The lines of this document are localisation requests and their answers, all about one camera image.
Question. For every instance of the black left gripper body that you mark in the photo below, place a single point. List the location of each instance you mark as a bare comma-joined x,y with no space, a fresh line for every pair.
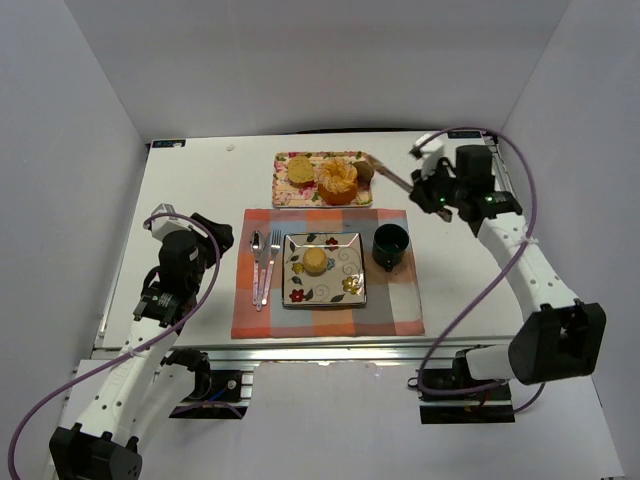
211,233

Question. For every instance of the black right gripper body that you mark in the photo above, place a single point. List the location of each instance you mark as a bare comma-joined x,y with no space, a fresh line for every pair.
426,190

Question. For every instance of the metal kitchen tongs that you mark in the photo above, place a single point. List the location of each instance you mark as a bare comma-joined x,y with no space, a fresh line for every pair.
395,177

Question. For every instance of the small yellow muffin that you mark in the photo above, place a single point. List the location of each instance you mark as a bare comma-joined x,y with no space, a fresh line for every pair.
315,261

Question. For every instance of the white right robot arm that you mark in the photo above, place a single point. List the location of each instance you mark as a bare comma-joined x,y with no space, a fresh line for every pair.
561,335

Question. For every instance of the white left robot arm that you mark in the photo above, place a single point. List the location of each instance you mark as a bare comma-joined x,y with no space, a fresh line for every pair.
150,377

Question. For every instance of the blue label sticker right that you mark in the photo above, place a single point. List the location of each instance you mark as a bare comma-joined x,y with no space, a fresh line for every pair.
464,134

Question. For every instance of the blue label sticker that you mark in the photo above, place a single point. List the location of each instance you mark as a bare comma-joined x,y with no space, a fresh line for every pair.
168,143
464,134

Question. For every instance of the dark green mug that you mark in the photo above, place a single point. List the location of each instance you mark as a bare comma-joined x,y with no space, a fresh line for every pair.
390,242

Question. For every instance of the brown chocolate muffin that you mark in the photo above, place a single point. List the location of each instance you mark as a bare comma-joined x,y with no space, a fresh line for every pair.
365,171

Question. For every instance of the floral serving tray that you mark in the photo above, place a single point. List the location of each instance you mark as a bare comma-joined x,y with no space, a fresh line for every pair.
285,195

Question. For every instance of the checkered orange placemat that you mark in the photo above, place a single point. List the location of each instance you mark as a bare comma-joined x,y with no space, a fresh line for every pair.
393,305

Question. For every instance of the large yellow muffin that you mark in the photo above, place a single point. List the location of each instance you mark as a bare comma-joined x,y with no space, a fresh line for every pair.
300,172

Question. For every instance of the blue label sticker left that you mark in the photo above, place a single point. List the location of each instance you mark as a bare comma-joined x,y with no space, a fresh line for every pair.
168,143

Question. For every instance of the square floral plate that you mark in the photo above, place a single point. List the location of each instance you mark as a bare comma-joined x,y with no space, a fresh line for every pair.
341,285

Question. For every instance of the spoon with floral handle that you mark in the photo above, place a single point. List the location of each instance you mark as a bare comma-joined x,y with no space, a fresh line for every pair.
257,244

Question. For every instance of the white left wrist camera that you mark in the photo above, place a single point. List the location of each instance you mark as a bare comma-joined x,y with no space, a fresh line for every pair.
164,221

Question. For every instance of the fork with floral handle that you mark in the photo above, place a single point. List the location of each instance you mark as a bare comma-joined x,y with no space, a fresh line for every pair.
275,247

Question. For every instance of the sesame ring bread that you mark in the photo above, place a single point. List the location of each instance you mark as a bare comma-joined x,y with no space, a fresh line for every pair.
337,182

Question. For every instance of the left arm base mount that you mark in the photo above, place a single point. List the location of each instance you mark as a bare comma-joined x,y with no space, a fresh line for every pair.
216,394

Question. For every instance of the aluminium table frame rail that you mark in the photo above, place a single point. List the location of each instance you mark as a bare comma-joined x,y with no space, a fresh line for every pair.
326,349

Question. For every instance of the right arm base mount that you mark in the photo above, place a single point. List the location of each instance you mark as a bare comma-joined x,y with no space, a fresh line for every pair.
487,407

